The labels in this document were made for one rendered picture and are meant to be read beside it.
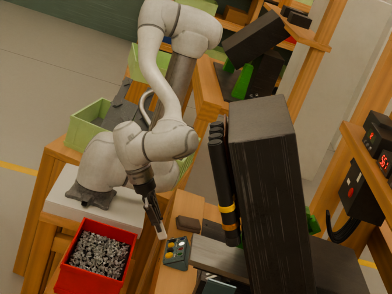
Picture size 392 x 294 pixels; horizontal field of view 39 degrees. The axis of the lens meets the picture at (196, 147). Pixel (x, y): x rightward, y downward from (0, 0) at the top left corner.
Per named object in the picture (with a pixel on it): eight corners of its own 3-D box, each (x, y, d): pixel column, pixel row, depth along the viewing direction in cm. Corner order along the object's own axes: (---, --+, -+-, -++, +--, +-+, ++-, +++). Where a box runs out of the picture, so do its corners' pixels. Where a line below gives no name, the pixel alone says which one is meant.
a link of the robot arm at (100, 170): (75, 170, 232) (89, 122, 225) (118, 179, 237) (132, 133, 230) (74, 187, 217) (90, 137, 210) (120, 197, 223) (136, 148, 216)
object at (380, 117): (371, 140, 189) (380, 122, 187) (361, 126, 203) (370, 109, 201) (390, 147, 190) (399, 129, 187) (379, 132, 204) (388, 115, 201)
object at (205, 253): (186, 267, 168) (189, 259, 167) (190, 240, 183) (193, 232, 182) (307, 307, 171) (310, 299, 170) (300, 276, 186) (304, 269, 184)
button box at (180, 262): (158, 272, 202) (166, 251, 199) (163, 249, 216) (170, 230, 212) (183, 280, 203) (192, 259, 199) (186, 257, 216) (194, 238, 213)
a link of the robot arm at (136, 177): (122, 173, 186) (128, 189, 188) (148, 167, 185) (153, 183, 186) (127, 163, 194) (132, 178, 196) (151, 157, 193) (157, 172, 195)
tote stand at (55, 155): (11, 272, 306) (44, 146, 277) (55, 230, 354) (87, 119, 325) (124, 323, 299) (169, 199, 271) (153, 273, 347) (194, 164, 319)
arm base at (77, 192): (60, 200, 216) (63, 188, 214) (76, 179, 237) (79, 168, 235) (105, 215, 217) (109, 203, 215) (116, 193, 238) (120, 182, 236)
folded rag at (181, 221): (176, 229, 226) (178, 223, 225) (174, 219, 233) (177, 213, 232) (199, 234, 228) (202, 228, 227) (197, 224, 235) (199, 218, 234)
